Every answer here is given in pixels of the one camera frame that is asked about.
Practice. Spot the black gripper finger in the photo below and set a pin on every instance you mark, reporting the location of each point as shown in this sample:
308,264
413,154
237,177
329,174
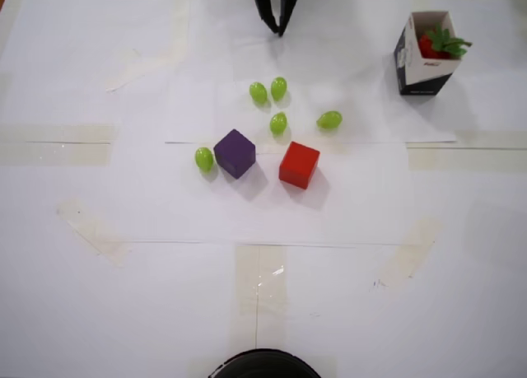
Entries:
262,1
291,1

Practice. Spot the red cube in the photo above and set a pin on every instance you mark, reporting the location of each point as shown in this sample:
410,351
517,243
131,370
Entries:
298,166

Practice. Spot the black round object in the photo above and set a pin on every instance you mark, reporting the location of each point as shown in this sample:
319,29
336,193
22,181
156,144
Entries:
263,365

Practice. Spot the red strawberry with green leaves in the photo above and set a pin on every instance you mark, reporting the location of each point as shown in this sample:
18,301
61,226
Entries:
427,46

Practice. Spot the white and black cardboard box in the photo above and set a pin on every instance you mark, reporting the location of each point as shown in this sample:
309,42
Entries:
424,81

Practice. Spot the purple cube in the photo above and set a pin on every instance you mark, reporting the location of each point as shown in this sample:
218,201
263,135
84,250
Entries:
234,153

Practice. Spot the beige tape strip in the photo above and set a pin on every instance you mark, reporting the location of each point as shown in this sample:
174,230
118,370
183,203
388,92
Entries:
267,295
473,160
407,254
90,234

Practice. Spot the white paper sheet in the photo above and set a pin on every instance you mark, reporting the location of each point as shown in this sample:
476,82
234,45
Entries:
362,205
350,65

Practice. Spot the green grape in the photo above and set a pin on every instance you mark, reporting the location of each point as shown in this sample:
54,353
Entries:
329,119
204,159
257,93
278,122
278,88

